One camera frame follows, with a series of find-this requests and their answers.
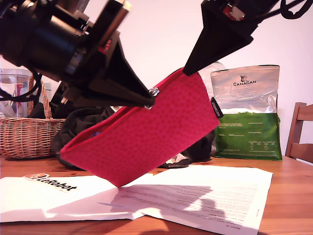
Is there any silver zipper pull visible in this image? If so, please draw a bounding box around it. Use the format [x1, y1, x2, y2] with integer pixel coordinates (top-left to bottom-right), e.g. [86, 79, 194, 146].
[144, 86, 161, 110]

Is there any red fabric zip bag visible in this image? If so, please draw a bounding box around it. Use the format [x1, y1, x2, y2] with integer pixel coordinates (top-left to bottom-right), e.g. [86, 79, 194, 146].
[60, 66, 224, 188]

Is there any silver green Canagan food bag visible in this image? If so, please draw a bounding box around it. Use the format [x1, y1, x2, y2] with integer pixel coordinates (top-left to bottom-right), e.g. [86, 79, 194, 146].
[210, 65, 283, 162]

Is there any large clear water bottle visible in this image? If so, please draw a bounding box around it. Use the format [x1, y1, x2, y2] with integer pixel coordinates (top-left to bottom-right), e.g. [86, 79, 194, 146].
[198, 61, 227, 84]

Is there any dark brown grey-lined hoodie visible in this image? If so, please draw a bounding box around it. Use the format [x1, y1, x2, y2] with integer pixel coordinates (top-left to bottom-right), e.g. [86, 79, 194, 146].
[50, 105, 216, 172]

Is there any clear plastic jug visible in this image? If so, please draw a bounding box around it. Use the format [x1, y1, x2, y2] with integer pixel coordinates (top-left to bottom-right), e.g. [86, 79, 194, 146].
[0, 69, 32, 118]

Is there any wooden chair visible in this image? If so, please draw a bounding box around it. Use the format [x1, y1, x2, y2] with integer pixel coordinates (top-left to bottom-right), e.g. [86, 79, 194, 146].
[284, 102, 313, 164]

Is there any printed text paper sheet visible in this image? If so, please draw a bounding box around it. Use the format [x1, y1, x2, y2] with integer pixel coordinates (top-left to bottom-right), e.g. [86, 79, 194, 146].
[110, 164, 274, 235]

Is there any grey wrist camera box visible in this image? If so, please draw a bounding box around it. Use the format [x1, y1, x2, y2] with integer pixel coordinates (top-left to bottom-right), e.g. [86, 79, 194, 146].
[58, 0, 90, 27]

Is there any wicker basket with handle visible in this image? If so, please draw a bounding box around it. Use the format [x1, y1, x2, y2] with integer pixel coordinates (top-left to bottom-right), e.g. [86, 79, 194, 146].
[0, 75, 67, 159]

